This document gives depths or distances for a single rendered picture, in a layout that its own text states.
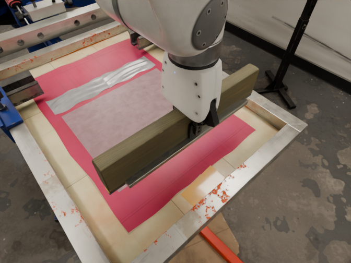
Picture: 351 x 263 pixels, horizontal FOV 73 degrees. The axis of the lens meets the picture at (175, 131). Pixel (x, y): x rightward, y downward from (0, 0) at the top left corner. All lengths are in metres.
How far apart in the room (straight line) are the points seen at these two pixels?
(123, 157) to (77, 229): 0.20
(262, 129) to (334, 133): 1.57
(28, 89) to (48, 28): 0.30
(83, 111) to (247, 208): 1.19
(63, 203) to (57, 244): 1.10
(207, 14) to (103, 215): 0.45
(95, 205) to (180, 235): 0.20
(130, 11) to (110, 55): 0.70
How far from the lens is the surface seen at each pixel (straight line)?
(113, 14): 0.26
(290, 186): 1.78
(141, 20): 0.22
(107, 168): 0.37
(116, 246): 0.52
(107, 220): 0.54
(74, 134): 0.68
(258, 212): 1.62
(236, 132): 0.65
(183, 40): 0.20
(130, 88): 0.77
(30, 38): 1.00
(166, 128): 0.39
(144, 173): 0.42
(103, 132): 0.66
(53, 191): 0.56
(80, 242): 0.50
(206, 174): 0.57
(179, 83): 0.37
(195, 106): 0.37
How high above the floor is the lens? 1.45
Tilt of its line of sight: 51 degrees down
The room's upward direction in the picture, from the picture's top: straight up
